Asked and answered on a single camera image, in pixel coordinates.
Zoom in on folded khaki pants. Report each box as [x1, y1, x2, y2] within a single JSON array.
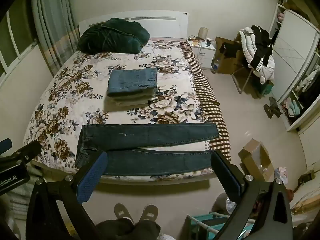
[[103, 94, 157, 112]]

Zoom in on person's dark trouser legs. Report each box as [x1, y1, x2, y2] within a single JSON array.
[[96, 217, 161, 240]]

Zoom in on white bed headboard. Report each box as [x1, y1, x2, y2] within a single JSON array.
[[79, 10, 188, 41]]

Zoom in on white ribbed cloth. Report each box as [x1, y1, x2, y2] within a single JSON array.
[[6, 170, 43, 230]]

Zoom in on dark blue jeans pants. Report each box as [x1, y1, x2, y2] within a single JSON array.
[[74, 123, 220, 177]]

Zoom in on teal plastic basket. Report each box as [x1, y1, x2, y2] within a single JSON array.
[[255, 80, 273, 97]]

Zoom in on metal folding chair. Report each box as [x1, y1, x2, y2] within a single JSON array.
[[231, 64, 261, 94]]

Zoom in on dark green quilt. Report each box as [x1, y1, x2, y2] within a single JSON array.
[[77, 17, 150, 54]]

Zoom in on beige table lamp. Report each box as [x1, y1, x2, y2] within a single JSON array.
[[198, 27, 209, 42]]

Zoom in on plastic water bottle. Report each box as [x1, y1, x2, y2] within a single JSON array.
[[211, 57, 221, 74]]

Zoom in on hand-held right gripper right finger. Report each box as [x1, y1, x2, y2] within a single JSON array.
[[211, 150, 293, 240]]

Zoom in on window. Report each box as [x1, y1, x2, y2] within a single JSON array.
[[0, 0, 38, 85]]

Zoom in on white nightstand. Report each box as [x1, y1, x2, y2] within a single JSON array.
[[186, 39, 217, 69]]

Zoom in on black garment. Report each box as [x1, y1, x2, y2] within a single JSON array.
[[219, 42, 242, 59]]

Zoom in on grey striped curtain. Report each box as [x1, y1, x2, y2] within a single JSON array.
[[31, 0, 81, 77]]

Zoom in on teal folded garment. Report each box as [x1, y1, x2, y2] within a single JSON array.
[[287, 100, 302, 117]]

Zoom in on white wardrobe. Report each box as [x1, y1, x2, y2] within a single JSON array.
[[269, 0, 320, 133]]

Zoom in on teal storage rack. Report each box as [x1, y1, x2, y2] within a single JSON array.
[[186, 212, 256, 240]]

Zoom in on open cardboard box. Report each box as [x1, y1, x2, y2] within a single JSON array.
[[237, 139, 275, 182]]

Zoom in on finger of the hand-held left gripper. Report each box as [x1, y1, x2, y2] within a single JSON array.
[[0, 140, 42, 166], [0, 138, 13, 153]]

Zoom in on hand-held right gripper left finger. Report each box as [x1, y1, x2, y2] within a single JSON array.
[[26, 151, 108, 240]]

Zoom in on grey slipper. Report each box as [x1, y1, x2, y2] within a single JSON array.
[[114, 203, 134, 224], [139, 204, 159, 223]]

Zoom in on chair piled with clothes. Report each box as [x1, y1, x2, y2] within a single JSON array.
[[237, 27, 275, 84]]

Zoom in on dark floor object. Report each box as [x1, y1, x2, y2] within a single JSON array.
[[264, 97, 283, 119]]

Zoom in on large brown cardboard box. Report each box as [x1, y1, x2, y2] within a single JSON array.
[[215, 36, 248, 75]]

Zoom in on floral bed blanket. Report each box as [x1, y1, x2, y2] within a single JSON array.
[[23, 39, 232, 183]]

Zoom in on brown checkered bed sheet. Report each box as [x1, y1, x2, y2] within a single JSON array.
[[180, 41, 232, 161]]

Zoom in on black striped clothing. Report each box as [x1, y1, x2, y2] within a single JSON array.
[[250, 25, 274, 70]]

